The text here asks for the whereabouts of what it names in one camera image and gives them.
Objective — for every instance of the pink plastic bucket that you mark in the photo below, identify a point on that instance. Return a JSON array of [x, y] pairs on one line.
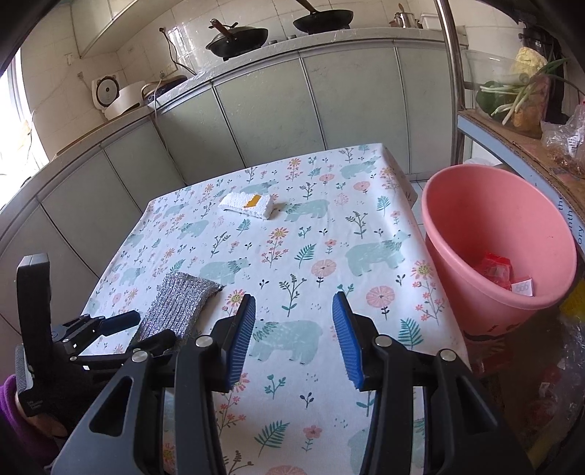
[[470, 211]]

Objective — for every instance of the green kitchen cabinets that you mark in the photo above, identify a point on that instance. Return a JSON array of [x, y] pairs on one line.
[[304, 95]]

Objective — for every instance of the floral bear tablecloth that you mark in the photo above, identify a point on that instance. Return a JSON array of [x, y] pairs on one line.
[[342, 221]]

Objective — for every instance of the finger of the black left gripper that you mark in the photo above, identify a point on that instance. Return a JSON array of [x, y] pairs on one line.
[[159, 346]]

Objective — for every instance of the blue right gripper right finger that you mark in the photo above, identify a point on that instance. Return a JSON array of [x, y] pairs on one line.
[[346, 328]]

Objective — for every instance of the upper wall cabinet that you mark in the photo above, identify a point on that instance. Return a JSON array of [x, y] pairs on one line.
[[102, 26]]

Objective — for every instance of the steel kettle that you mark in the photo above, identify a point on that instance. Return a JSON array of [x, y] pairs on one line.
[[404, 19]]

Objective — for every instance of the purple left sleeve forearm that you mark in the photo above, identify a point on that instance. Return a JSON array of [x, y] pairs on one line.
[[17, 434]]

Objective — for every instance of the black wok with lid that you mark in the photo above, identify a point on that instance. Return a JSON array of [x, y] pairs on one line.
[[234, 40]]

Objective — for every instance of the person's left hand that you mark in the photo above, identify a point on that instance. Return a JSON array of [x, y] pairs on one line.
[[43, 423]]

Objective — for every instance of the silver mesh scouring cloth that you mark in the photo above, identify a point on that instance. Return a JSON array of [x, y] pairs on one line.
[[177, 306]]

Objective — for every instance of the white rice cooker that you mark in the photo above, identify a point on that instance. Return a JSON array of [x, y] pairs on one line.
[[113, 99]]

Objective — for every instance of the red plastic wrapper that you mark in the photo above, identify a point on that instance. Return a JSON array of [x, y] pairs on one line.
[[497, 269]]

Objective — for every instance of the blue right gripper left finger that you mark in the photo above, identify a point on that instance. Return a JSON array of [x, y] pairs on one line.
[[236, 342]]

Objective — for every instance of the white foam block yellow patch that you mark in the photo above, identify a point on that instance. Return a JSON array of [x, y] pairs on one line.
[[248, 204]]

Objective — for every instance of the black frying pan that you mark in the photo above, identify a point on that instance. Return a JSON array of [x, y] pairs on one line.
[[317, 22]]

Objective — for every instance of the clear plastic bag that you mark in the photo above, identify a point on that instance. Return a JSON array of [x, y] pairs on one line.
[[565, 143]]

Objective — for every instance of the red white cigarette box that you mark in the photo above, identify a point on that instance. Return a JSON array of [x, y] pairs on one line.
[[523, 287]]

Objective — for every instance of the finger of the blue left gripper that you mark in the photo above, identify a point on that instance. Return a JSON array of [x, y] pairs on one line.
[[120, 322]]

